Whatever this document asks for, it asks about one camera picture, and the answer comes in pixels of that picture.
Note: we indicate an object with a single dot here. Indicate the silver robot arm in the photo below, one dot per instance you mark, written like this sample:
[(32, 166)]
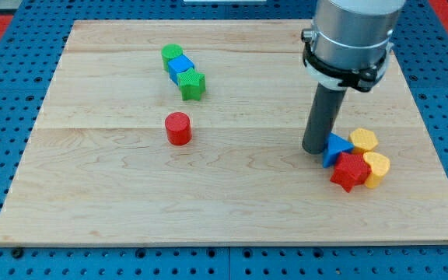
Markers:
[(348, 43)]

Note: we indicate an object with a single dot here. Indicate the wooden board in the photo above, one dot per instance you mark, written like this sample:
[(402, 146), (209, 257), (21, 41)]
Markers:
[(99, 171)]

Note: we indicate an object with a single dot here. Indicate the red cylinder block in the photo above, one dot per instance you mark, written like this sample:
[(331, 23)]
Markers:
[(178, 128)]

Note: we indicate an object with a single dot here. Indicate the green star block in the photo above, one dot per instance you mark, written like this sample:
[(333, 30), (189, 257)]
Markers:
[(191, 84)]

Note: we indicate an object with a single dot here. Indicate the blue cube block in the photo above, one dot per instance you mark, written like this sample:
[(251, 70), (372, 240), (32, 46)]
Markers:
[(178, 65)]

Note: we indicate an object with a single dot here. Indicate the green cylinder block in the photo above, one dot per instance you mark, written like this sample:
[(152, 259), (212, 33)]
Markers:
[(169, 52)]

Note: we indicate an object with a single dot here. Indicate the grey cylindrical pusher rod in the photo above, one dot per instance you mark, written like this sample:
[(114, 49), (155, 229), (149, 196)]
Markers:
[(323, 113)]

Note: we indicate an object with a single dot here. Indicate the blue triangle block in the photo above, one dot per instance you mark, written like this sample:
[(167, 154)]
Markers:
[(335, 145)]

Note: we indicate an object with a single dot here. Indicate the red star block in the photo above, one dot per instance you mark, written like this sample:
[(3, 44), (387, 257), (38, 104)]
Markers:
[(350, 170)]

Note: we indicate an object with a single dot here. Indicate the yellow hexagon block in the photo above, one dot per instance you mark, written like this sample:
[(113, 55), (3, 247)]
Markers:
[(363, 140)]

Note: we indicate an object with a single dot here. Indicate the yellow heart block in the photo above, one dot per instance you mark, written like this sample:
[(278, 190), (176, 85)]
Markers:
[(379, 165)]

